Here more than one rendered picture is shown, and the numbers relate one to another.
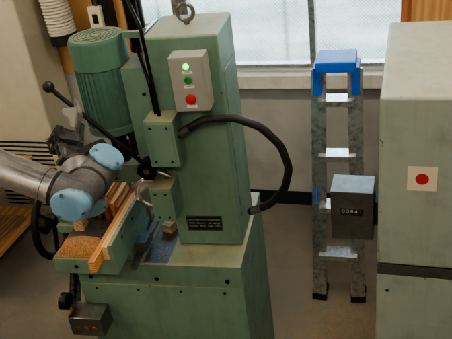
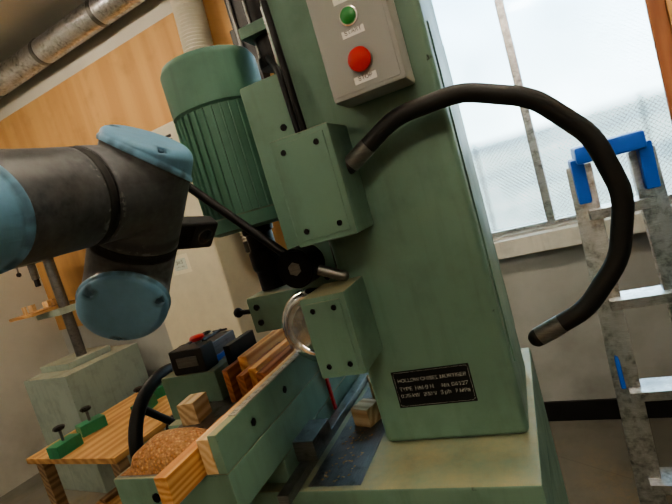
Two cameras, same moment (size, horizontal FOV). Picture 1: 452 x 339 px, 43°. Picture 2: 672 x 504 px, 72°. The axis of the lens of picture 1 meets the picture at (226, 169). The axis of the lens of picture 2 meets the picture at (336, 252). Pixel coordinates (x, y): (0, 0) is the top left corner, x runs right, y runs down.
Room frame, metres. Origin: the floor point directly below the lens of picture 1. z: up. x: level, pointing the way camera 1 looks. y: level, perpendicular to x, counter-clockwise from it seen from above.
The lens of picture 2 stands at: (0.88, 0.08, 1.20)
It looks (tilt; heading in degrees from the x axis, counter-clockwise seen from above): 6 degrees down; 8
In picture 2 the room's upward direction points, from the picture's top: 16 degrees counter-clockwise
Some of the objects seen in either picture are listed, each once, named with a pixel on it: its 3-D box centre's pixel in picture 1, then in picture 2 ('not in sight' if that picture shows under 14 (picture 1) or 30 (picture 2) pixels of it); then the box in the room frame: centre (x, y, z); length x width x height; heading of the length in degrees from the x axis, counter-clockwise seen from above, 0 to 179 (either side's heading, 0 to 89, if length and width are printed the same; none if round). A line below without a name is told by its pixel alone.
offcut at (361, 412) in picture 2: (169, 226); (366, 412); (1.68, 0.22, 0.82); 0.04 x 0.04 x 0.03; 55
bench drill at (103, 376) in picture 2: not in sight; (80, 347); (3.41, 2.12, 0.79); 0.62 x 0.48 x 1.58; 69
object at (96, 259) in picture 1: (128, 204); (287, 372); (1.69, 0.35, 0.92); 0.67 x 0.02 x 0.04; 165
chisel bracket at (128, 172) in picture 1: (132, 171); (290, 308); (1.73, 0.32, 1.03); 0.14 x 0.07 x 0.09; 75
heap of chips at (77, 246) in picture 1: (80, 243); (172, 444); (1.50, 0.49, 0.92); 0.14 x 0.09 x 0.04; 75
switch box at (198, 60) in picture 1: (191, 81); (359, 33); (1.52, 0.06, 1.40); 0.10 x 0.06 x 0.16; 75
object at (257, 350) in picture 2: (115, 190); (269, 354); (1.78, 0.40, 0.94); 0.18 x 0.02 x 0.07; 165
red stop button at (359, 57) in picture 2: (190, 99); (359, 59); (1.49, 0.07, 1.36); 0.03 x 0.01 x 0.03; 75
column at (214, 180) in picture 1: (204, 134); (408, 204); (1.67, 0.05, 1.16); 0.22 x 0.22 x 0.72; 75
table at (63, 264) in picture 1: (105, 211); (254, 396); (1.74, 0.45, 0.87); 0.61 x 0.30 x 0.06; 165
